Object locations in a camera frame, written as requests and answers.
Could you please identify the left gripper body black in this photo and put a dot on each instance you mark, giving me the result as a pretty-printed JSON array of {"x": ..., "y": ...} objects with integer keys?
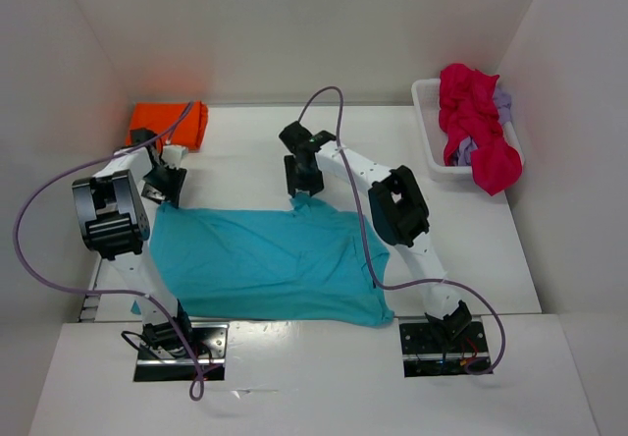
[{"x": 163, "y": 179}]

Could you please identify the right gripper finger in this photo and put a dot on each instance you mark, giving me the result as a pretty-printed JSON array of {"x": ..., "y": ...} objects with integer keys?
[
  {"x": 315, "y": 184},
  {"x": 291, "y": 175}
]

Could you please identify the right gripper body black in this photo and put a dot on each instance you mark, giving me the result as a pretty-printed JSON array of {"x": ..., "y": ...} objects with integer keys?
[{"x": 305, "y": 177}]

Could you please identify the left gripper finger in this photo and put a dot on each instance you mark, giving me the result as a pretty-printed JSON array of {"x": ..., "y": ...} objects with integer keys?
[
  {"x": 169, "y": 181},
  {"x": 152, "y": 194}
]

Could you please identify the cyan t shirt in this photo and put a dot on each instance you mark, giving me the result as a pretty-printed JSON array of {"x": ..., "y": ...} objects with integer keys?
[{"x": 311, "y": 262}]

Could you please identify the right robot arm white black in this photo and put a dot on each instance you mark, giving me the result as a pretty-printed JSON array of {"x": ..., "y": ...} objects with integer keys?
[{"x": 399, "y": 216}]

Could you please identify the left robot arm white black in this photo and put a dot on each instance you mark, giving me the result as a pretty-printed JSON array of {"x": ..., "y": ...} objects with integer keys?
[{"x": 112, "y": 209}]

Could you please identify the white plastic basket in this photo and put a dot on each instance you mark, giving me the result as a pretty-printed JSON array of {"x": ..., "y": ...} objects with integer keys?
[{"x": 426, "y": 100}]

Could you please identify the magenta t shirt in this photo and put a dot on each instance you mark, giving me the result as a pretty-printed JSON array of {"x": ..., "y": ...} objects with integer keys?
[{"x": 469, "y": 118}]

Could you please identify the lavender t shirt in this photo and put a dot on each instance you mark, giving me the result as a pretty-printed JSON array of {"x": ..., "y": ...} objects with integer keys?
[{"x": 502, "y": 101}]

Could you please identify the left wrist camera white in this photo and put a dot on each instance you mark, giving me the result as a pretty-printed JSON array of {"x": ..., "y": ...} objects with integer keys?
[{"x": 173, "y": 155}]

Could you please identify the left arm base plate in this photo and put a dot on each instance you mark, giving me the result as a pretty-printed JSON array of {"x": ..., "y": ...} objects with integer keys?
[{"x": 209, "y": 343}]

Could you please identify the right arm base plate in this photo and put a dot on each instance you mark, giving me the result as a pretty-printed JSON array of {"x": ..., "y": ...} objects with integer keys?
[{"x": 423, "y": 356}]

